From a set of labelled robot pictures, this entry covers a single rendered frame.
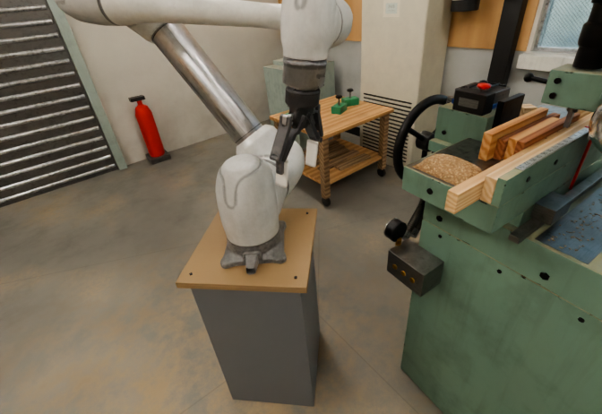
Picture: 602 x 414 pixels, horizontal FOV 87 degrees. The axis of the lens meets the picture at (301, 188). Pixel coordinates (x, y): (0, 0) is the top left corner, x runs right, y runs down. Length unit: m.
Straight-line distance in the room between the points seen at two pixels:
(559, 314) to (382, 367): 0.77
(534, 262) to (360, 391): 0.83
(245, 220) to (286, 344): 0.41
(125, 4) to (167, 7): 0.10
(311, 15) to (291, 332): 0.79
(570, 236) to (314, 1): 0.65
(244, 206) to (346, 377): 0.84
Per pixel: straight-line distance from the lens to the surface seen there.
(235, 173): 0.79
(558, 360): 0.91
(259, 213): 0.82
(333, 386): 1.39
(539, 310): 0.85
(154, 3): 0.85
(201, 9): 0.83
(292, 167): 0.96
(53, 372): 1.82
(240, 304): 0.94
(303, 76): 0.66
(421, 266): 0.90
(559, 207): 0.79
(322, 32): 0.65
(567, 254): 0.76
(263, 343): 1.06
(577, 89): 0.85
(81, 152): 3.30
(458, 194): 0.58
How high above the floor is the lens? 1.24
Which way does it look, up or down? 31 degrees down
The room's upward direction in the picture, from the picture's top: 5 degrees counter-clockwise
